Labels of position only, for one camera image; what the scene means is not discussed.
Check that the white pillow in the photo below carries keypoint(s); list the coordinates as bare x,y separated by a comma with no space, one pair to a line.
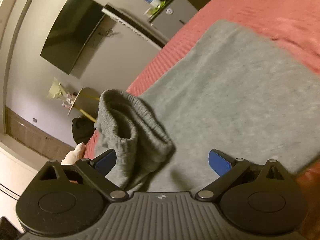
74,155

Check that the flower bouquet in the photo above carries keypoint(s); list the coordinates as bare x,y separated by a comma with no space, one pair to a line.
57,91

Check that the grey sweatpants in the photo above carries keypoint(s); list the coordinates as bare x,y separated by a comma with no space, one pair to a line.
234,91

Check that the black wall television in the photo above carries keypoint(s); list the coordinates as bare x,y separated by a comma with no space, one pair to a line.
72,29

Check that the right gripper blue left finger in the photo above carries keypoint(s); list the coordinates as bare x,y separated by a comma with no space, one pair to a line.
89,172

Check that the black bag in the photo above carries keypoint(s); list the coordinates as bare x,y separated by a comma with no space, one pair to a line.
82,129

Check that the grey wall shelf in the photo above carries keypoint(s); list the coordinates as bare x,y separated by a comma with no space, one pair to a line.
145,31

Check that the yellow round side table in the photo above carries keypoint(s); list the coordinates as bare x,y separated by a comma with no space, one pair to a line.
86,103

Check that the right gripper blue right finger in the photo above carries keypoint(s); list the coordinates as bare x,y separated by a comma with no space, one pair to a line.
243,181

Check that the grey small cabinet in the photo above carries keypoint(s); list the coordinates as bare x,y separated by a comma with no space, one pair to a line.
172,17

